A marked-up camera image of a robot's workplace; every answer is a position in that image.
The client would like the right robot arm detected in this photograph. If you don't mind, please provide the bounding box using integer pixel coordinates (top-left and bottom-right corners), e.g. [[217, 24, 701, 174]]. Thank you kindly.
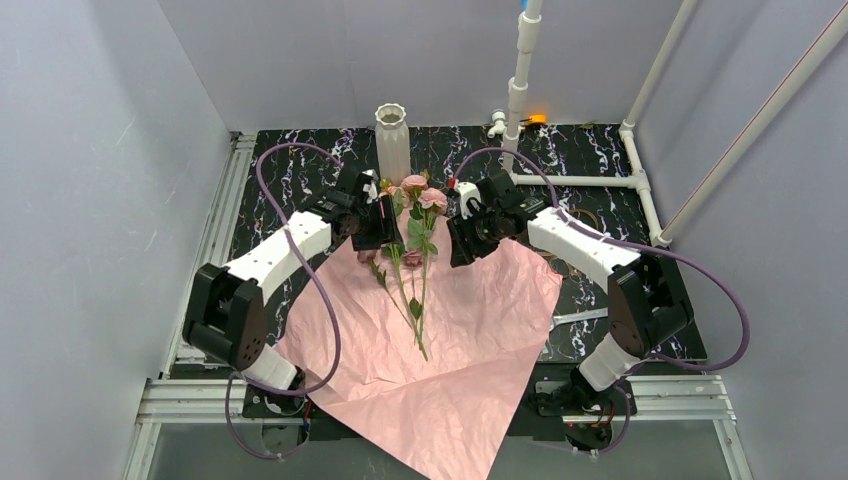
[[448, 173, 694, 396]]

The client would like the purple cable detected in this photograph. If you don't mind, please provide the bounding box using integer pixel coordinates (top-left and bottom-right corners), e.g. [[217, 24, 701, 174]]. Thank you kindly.
[[223, 142, 346, 462], [453, 146, 752, 458]]

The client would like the white ribbed vase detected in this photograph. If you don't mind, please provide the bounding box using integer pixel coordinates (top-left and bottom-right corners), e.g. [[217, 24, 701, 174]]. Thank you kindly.
[[375, 103, 411, 184]]

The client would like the aluminium rail frame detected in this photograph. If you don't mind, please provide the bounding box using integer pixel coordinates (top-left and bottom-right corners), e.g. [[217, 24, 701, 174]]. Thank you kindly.
[[122, 132, 753, 480]]

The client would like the pink rose flower bunch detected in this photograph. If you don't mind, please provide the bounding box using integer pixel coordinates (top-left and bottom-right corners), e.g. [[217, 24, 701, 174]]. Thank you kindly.
[[380, 171, 448, 360]]

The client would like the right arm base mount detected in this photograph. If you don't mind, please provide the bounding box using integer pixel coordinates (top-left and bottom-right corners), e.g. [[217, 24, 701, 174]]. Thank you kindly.
[[522, 380, 638, 455]]

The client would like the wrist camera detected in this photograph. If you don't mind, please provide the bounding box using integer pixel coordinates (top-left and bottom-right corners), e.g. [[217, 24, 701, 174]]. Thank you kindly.
[[356, 170, 381, 205], [448, 182, 485, 220]]

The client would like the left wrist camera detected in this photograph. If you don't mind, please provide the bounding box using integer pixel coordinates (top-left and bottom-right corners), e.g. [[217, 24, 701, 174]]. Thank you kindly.
[[356, 170, 381, 205]]

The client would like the white PVC pipe frame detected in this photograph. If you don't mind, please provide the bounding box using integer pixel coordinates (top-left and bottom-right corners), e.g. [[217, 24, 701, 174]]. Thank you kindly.
[[486, 0, 848, 252]]

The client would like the silver wrench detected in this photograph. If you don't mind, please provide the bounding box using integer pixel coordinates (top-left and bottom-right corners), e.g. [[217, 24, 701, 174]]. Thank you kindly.
[[550, 308, 608, 331]]

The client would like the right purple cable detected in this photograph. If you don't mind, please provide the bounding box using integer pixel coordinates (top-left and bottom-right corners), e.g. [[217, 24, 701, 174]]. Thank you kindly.
[[453, 146, 752, 458]]

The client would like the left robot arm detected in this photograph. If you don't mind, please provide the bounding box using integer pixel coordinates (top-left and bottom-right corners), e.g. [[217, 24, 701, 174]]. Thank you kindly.
[[182, 167, 400, 396]]

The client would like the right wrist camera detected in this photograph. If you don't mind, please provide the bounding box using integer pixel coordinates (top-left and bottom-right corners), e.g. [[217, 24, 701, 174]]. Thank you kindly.
[[448, 182, 485, 220]]

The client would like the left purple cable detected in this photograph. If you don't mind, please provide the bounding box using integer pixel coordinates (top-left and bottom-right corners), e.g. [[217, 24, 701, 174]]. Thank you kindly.
[[223, 142, 346, 462]]

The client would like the pink wrapping paper sheet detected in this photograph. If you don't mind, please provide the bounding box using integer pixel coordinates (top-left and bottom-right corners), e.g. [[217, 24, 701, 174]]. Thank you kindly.
[[276, 219, 562, 479]]

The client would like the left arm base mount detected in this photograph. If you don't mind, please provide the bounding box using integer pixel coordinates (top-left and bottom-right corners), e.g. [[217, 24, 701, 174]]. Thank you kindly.
[[242, 385, 328, 419]]

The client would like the brown ribbon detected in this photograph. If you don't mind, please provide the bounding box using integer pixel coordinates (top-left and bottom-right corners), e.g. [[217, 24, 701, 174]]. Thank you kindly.
[[530, 208, 608, 284]]

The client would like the dark mauve rose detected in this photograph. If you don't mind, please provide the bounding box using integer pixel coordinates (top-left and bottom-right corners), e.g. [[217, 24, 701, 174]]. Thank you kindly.
[[357, 250, 412, 326], [401, 249, 424, 269]]

